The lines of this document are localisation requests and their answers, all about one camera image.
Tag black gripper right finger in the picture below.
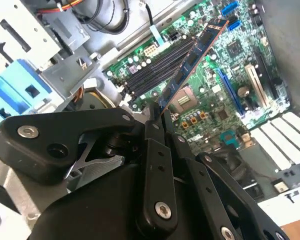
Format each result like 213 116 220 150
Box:
163 109 291 240

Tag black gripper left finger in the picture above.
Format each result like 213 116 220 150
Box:
0 101 180 238

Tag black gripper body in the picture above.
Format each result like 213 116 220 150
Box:
29 149 217 240

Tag RAM stick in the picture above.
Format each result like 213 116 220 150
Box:
155 18 230 116

